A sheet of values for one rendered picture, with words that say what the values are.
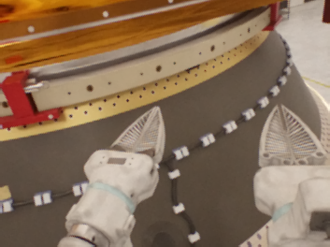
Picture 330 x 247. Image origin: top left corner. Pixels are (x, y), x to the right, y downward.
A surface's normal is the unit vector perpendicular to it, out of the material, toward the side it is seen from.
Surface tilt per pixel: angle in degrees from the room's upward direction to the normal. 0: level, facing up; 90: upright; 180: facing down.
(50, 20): 90
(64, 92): 90
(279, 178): 8
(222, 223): 62
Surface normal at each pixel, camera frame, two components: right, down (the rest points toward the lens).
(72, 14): 0.38, 0.43
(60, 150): 0.14, 0.00
